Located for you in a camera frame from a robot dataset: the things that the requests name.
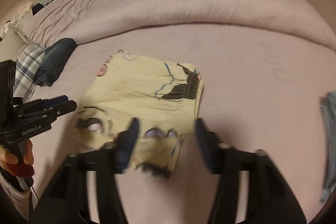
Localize left hand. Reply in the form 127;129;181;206
0;139;34;172

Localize folded blue jeans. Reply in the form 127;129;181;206
320;91;335;203

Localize pink duvet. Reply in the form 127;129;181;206
14;0;335;48

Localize dark grey folded garment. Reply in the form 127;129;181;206
33;38;77;87

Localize pink sleeved left forearm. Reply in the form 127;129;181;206
1;168;33;223

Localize yellow cartoon print pants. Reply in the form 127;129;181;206
76;50;203;178

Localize white plush toy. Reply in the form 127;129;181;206
1;2;34;40

